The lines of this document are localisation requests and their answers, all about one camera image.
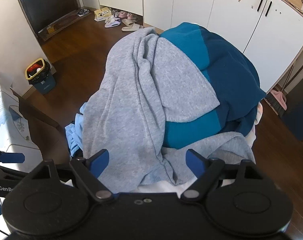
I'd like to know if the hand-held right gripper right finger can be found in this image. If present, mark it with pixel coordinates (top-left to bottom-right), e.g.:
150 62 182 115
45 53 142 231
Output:
181 149 264 202

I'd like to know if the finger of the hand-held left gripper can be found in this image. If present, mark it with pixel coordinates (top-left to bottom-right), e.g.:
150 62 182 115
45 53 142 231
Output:
0 150 25 165
0 164 43 180

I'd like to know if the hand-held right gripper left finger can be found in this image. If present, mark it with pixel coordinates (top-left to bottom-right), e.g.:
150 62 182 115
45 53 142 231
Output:
33 149 115 202

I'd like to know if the grey sweatshirt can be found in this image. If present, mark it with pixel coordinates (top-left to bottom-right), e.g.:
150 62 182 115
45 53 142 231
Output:
83 27 256 187

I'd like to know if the light blue garment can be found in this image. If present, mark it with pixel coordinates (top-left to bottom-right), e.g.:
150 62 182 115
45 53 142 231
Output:
65 102 87 159

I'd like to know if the teal trash bin yellow rim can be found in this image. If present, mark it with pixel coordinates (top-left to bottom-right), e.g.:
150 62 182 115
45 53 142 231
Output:
25 58 57 95

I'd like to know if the teal and navy garment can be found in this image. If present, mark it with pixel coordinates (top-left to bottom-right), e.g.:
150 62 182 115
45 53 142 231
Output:
158 22 267 151

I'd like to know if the pink broom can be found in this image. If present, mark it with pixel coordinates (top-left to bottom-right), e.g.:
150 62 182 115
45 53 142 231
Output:
269 65 296 112

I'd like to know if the dark appliance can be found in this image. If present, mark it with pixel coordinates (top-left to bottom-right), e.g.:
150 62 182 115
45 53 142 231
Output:
282 72 303 143

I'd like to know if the white purple slipper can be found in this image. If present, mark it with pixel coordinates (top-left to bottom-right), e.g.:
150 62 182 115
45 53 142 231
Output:
105 15 121 28

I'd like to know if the yellow white tissue box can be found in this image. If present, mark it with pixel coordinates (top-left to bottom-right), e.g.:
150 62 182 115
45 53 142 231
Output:
94 7 111 22

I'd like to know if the dark brown door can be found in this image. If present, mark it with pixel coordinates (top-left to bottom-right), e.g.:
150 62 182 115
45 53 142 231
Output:
11 0 80 34

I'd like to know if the wooden countertop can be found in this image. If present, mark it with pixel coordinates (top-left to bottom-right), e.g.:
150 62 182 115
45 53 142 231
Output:
251 0 303 32

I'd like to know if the white cabinet with black handles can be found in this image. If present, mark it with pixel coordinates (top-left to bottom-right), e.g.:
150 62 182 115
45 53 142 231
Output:
207 0 303 93

